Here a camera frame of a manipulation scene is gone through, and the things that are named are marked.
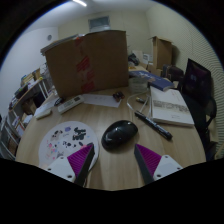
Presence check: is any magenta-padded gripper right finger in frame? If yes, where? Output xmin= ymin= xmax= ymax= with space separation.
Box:
xmin=133 ymin=143 xmax=184 ymax=186

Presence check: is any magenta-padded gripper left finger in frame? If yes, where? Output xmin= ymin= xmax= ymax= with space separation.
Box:
xmin=44 ymin=142 xmax=96 ymax=188

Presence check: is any glossy black computer mouse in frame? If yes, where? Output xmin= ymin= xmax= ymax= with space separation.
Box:
xmin=101 ymin=119 xmax=139 ymax=151

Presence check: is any black marker pen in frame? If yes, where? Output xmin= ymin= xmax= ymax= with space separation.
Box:
xmin=134 ymin=110 xmax=174 ymax=141

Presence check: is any small white flat device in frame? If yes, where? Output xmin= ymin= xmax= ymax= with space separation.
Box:
xmin=34 ymin=108 xmax=53 ymax=120

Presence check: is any thick white book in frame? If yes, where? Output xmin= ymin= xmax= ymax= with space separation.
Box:
xmin=149 ymin=85 xmax=196 ymax=128

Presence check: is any white remote control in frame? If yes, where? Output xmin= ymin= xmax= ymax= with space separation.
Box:
xmin=57 ymin=94 xmax=85 ymax=115

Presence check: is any cluttered white shelf unit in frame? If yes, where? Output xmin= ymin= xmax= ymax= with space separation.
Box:
xmin=0 ymin=66 xmax=54 ymax=161

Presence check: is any small dark binder clip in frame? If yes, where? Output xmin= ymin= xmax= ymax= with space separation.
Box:
xmin=112 ymin=91 xmax=126 ymax=102

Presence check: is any black office chair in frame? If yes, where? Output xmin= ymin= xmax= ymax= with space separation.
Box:
xmin=181 ymin=58 xmax=218 ymax=161

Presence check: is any clear plastic container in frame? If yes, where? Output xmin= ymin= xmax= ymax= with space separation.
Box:
xmin=129 ymin=77 xmax=149 ymax=94

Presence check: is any blue book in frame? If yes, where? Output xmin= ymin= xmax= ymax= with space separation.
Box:
xmin=129 ymin=69 xmax=176 ymax=92

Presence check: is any dark bag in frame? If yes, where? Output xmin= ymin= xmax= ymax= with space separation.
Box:
xmin=162 ymin=63 xmax=185 ymax=83

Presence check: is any large brown cardboard box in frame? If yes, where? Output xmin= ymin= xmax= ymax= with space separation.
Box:
xmin=40 ymin=29 xmax=130 ymax=99

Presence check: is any small brown cardboard box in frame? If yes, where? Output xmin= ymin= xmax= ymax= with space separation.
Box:
xmin=151 ymin=35 xmax=174 ymax=71

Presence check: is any ceiling tube light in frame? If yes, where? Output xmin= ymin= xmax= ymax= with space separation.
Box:
xmin=72 ymin=0 xmax=88 ymax=8

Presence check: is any coiled black cable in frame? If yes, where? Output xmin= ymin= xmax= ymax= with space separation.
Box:
xmin=53 ymin=97 xmax=64 ymax=107

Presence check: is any white cable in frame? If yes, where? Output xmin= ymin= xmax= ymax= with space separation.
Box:
xmin=126 ymin=90 xmax=151 ymax=118

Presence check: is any wall air vent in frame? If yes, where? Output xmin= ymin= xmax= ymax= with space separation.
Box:
xmin=88 ymin=15 xmax=112 ymax=33

